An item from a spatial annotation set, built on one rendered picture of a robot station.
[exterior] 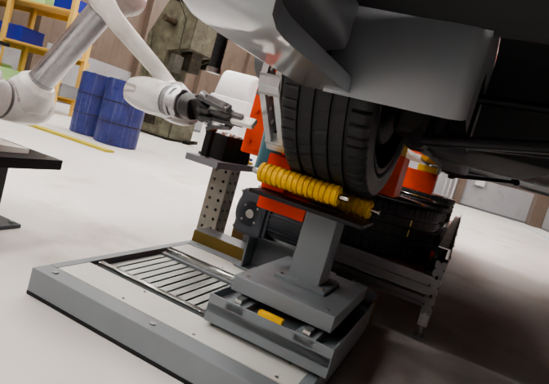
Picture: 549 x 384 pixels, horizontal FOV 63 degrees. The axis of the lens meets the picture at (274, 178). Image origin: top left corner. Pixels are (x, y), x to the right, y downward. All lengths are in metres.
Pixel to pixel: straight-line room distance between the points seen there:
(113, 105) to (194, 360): 4.73
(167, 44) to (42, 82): 7.58
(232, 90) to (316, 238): 6.36
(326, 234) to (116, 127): 4.54
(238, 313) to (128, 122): 4.60
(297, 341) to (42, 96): 1.36
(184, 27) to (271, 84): 8.03
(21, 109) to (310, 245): 1.25
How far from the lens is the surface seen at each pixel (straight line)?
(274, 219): 1.70
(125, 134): 5.68
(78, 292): 1.35
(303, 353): 1.19
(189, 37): 9.19
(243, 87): 7.54
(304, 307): 1.22
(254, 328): 1.23
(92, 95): 6.11
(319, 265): 1.34
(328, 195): 1.21
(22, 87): 2.01
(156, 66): 1.59
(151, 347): 1.22
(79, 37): 1.91
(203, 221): 2.21
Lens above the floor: 0.62
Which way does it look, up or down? 5 degrees down
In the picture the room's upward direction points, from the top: 16 degrees clockwise
